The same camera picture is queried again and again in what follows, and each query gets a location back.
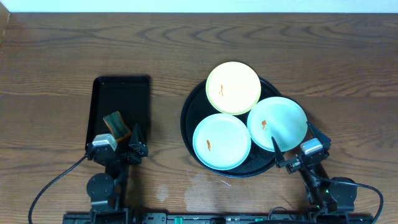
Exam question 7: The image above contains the black rectangular tray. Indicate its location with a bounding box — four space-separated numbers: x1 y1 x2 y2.
86 75 150 150

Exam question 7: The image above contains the light blue plate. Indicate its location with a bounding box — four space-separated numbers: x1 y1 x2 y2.
192 113 251 170

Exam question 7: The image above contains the light green plate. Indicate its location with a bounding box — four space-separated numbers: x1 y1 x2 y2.
246 96 307 152

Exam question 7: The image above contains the yellow plate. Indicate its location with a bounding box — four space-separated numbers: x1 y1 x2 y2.
205 62 261 115

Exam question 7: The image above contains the orange green sponge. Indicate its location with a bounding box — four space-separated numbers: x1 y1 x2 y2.
103 111 132 142

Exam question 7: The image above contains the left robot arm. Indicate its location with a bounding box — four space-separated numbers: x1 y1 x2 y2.
85 124 149 223

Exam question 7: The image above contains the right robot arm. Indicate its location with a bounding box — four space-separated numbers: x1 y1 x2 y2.
271 122 357 223

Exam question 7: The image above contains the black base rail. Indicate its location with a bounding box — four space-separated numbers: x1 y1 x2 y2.
62 213 373 224

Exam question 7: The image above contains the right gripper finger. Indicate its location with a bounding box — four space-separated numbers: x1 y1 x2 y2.
271 137 285 168
307 121 330 146

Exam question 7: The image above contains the black round tray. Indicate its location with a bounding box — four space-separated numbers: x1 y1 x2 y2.
180 81 275 178

